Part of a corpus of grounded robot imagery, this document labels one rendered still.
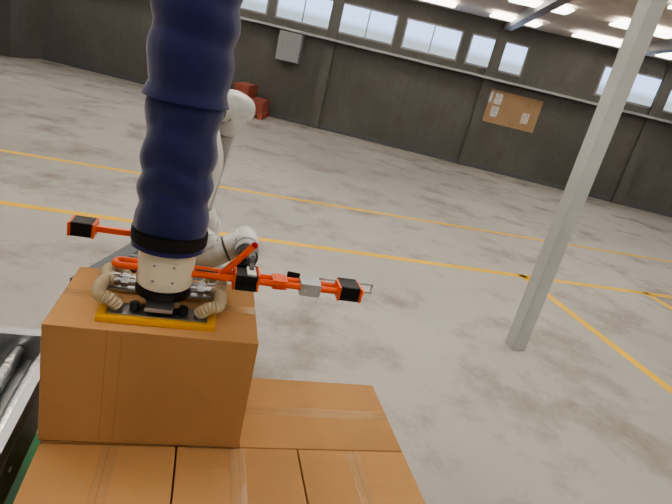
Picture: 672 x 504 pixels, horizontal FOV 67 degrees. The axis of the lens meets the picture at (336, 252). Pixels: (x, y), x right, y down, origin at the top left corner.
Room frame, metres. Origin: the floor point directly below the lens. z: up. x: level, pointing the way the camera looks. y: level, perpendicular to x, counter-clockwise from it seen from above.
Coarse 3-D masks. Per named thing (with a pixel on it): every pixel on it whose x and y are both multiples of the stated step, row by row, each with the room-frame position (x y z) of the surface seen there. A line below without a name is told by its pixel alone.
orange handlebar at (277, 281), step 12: (96, 228) 1.62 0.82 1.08; (108, 228) 1.63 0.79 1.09; (120, 228) 1.65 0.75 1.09; (120, 264) 1.39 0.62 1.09; (132, 264) 1.40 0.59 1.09; (192, 276) 1.44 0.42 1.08; (204, 276) 1.45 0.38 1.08; (216, 276) 1.46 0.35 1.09; (228, 276) 1.48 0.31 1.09; (264, 276) 1.55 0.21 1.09; (276, 276) 1.54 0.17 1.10; (276, 288) 1.52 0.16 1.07; (288, 288) 1.53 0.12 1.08; (300, 288) 1.54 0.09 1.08; (324, 288) 1.56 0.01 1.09; (336, 288) 1.58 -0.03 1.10
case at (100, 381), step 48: (48, 336) 1.19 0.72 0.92; (96, 336) 1.23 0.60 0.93; (144, 336) 1.26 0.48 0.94; (192, 336) 1.30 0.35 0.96; (240, 336) 1.37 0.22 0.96; (48, 384) 1.20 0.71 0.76; (96, 384) 1.23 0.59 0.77; (144, 384) 1.27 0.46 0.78; (192, 384) 1.30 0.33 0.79; (240, 384) 1.34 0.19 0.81; (48, 432) 1.20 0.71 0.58; (96, 432) 1.23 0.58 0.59; (144, 432) 1.27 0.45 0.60; (192, 432) 1.31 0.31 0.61; (240, 432) 1.35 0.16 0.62
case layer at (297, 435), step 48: (288, 384) 1.78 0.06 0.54; (336, 384) 1.86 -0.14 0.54; (288, 432) 1.50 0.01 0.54; (336, 432) 1.56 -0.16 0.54; (384, 432) 1.63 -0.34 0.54; (48, 480) 1.07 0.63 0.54; (96, 480) 1.11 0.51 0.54; (144, 480) 1.15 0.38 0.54; (192, 480) 1.19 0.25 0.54; (240, 480) 1.23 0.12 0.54; (288, 480) 1.28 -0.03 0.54; (336, 480) 1.33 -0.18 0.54; (384, 480) 1.38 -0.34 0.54
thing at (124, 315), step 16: (128, 304) 1.36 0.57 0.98; (144, 304) 1.39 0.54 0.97; (96, 320) 1.27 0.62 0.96; (112, 320) 1.28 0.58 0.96; (128, 320) 1.29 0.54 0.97; (144, 320) 1.30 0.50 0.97; (160, 320) 1.32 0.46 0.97; (176, 320) 1.34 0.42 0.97; (192, 320) 1.35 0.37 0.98; (208, 320) 1.39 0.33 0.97
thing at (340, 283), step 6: (336, 282) 1.61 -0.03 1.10; (342, 282) 1.61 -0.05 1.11; (348, 282) 1.62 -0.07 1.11; (354, 282) 1.64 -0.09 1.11; (342, 288) 1.57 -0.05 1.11; (348, 288) 1.58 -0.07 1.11; (354, 288) 1.58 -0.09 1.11; (360, 288) 1.60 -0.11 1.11; (336, 294) 1.58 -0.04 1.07; (342, 294) 1.58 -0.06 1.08; (348, 294) 1.58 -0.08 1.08; (354, 294) 1.59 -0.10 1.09; (360, 294) 1.58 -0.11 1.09; (342, 300) 1.57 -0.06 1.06; (348, 300) 1.58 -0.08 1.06; (354, 300) 1.59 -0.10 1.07; (360, 300) 1.59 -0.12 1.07
